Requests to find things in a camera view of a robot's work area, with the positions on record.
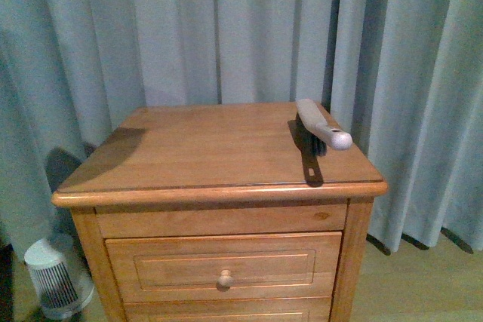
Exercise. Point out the white cylindrical air purifier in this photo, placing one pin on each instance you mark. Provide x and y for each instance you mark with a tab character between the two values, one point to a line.
60	277

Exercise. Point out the wooden nightstand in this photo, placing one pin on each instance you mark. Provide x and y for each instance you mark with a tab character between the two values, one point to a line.
177	194

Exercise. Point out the light blue curtain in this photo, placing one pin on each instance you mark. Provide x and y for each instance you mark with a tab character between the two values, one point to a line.
403	77

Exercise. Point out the upper drawer knob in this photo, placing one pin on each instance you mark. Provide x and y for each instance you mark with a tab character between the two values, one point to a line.
225	280

